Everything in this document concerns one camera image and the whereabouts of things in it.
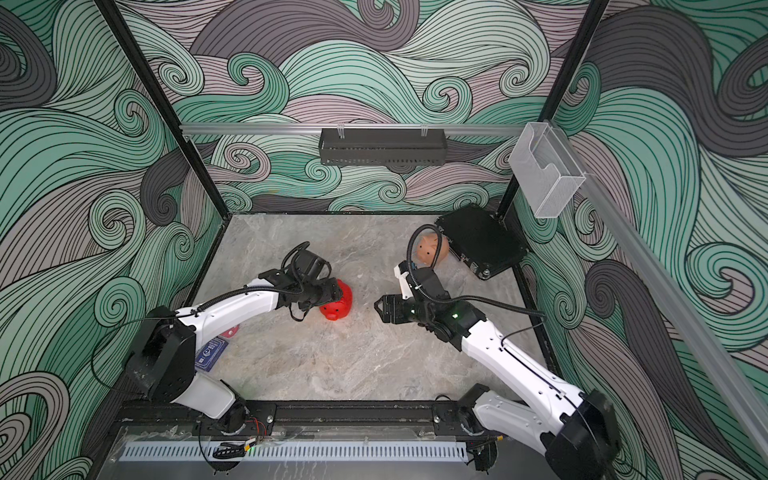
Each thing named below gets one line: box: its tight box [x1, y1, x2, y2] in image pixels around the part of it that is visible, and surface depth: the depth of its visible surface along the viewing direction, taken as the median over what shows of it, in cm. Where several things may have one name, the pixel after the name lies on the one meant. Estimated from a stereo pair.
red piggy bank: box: [320, 279, 353, 321], surface depth 88 cm
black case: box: [435, 206, 528, 280], surface depth 106 cm
